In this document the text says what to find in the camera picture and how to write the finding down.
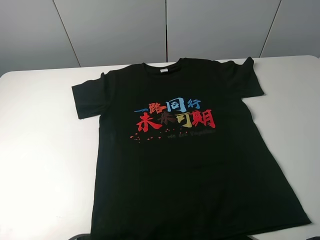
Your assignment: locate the black printed t-shirt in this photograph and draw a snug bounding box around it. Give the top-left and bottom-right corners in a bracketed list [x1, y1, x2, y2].
[72, 58, 311, 240]

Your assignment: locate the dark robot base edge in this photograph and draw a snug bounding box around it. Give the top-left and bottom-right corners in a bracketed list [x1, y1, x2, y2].
[68, 233, 91, 240]

